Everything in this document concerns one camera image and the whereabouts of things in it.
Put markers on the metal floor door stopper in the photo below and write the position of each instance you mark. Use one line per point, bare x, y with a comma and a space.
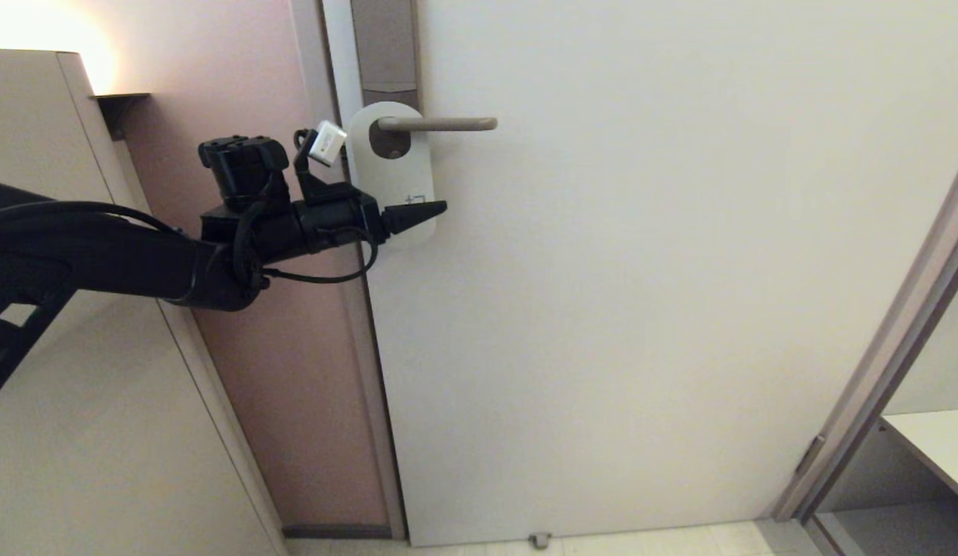
540, 540

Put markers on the beige cabinet panel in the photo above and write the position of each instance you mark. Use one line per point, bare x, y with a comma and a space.
62, 463

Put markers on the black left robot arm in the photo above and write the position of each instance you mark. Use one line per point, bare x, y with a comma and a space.
100, 262

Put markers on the dark wall lamp shelf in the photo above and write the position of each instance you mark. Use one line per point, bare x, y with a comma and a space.
120, 104

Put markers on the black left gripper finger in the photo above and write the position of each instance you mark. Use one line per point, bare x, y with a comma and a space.
409, 218

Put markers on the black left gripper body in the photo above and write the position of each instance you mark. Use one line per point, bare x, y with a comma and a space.
340, 224

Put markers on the black left camera mount bracket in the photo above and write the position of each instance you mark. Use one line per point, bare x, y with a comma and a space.
317, 189

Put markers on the white room door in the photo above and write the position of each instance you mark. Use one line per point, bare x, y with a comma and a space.
641, 309

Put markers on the dark wall baseboard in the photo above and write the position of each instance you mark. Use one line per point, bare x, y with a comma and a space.
332, 532

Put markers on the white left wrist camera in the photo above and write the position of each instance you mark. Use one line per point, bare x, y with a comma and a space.
327, 144

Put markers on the grey-brown door lock plate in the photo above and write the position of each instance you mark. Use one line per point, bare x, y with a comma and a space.
382, 46

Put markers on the white door hanger sign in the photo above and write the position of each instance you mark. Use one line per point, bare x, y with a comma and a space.
398, 174

